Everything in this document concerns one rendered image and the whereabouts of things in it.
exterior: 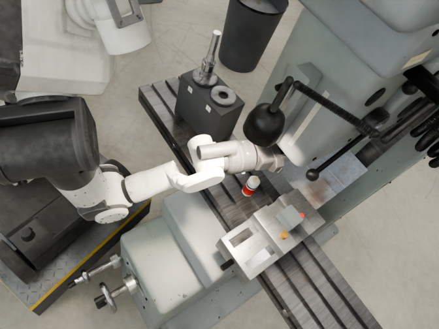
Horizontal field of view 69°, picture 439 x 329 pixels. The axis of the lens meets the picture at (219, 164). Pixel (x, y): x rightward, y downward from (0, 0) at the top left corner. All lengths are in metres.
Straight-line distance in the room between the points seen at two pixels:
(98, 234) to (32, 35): 1.18
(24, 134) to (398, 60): 0.56
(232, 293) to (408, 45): 1.50
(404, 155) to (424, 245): 1.78
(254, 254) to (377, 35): 0.69
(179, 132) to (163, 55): 1.81
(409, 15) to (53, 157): 0.50
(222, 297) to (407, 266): 1.44
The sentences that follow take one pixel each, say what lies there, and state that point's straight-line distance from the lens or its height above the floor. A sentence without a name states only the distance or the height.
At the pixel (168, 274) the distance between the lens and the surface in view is 1.21.
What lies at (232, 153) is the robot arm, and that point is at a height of 1.28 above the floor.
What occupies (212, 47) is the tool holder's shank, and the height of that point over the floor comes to 1.26.
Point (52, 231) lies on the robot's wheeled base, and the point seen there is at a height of 0.59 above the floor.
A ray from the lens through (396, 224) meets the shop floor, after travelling 2.80.
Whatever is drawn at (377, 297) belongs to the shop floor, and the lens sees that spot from 2.46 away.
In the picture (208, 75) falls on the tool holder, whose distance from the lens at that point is 1.14.
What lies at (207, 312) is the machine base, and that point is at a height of 0.20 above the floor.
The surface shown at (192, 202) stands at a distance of 1.18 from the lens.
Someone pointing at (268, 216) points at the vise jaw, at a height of 1.04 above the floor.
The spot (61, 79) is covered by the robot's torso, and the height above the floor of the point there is 1.52.
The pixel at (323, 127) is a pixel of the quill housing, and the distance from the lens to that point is 0.67.
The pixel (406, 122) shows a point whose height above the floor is 1.59.
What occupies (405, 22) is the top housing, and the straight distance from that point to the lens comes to 0.41.
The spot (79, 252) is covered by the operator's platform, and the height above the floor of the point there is 0.40.
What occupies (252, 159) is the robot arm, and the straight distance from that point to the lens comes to 0.82.
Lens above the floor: 1.90
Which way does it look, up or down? 55 degrees down
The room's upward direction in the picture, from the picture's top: 24 degrees clockwise
